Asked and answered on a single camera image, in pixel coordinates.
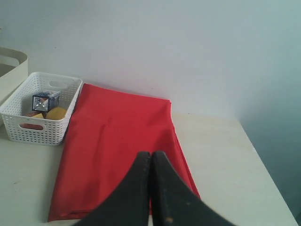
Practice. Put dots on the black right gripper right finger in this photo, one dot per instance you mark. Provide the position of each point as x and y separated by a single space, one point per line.
173 203

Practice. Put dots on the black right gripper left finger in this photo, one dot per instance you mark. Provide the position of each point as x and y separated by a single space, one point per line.
129 203

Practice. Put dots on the red tablecloth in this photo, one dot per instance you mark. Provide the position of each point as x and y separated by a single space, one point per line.
106 131

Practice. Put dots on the yellow lemon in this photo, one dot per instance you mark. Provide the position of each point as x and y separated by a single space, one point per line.
56 113

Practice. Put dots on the red toy sausage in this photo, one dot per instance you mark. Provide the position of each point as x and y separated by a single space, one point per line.
29 125

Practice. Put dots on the yellow cheese wedge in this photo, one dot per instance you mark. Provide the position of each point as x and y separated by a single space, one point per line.
38 115

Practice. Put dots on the blue white milk carton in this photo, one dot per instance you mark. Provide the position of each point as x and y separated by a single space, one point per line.
45 100

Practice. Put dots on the white perforated plastic basket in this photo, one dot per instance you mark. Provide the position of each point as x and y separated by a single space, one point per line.
14 109

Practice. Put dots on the cream plastic storage bin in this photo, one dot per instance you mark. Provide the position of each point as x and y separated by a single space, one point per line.
11 76

